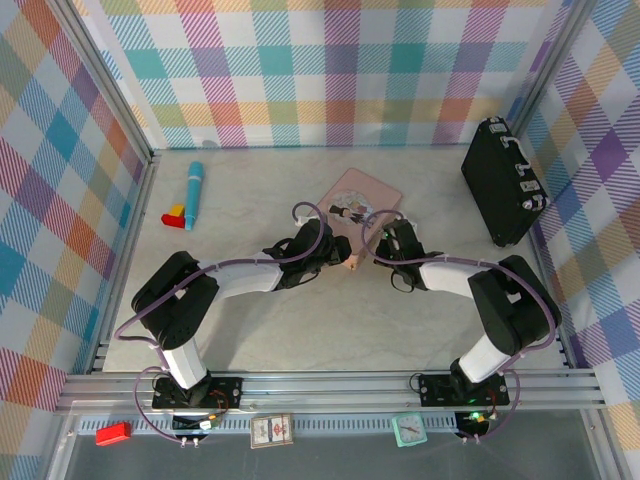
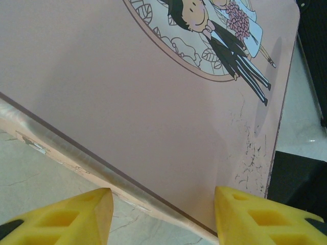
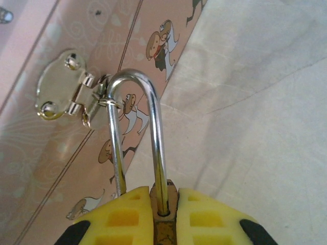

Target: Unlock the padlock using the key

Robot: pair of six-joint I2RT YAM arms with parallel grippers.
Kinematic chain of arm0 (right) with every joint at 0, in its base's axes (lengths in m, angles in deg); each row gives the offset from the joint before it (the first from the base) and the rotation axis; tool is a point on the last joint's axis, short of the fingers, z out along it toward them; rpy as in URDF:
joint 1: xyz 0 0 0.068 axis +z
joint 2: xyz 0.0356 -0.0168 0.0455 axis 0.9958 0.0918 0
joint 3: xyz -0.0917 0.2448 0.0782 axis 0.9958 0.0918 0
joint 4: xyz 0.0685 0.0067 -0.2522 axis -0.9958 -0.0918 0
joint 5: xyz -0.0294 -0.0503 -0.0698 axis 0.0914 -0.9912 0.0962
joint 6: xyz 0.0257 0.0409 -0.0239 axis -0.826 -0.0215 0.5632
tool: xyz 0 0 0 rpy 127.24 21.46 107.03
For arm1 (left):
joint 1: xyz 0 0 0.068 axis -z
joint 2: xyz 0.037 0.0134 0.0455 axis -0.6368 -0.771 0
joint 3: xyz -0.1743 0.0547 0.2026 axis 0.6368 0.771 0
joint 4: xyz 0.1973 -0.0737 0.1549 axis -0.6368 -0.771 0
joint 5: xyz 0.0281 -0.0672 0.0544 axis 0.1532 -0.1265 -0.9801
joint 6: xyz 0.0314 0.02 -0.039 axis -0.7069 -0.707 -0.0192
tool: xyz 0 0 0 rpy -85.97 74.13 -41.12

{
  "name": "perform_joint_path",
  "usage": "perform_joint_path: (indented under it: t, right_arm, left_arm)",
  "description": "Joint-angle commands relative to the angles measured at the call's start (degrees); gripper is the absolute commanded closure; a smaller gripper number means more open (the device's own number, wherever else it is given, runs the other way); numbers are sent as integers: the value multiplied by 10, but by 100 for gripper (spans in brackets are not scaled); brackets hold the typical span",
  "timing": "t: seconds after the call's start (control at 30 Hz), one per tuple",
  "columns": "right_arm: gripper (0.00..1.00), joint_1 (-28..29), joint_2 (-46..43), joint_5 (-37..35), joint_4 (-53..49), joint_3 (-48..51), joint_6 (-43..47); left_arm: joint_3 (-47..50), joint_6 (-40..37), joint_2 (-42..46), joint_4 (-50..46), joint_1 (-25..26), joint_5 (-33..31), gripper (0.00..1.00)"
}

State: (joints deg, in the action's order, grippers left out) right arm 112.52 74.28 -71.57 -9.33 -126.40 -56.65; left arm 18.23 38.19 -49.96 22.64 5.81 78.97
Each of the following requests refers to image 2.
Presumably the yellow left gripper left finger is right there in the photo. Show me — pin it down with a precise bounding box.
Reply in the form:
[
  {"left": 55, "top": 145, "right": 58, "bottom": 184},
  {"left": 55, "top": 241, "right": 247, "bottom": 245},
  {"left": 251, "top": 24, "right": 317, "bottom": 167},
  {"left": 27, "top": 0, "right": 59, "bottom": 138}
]
[{"left": 0, "top": 188, "right": 114, "bottom": 245}]

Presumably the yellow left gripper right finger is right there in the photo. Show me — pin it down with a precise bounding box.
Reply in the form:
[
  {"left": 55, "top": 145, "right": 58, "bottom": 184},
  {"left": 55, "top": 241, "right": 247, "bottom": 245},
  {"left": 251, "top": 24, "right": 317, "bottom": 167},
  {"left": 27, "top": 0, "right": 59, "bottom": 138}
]
[{"left": 214, "top": 185, "right": 327, "bottom": 245}]

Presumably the pink tin box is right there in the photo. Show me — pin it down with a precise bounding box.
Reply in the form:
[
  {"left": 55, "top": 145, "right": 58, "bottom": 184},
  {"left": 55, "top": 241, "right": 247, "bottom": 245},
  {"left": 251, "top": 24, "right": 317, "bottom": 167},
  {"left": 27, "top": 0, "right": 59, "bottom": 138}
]
[{"left": 0, "top": 0, "right": 301, "bottom": 239}]

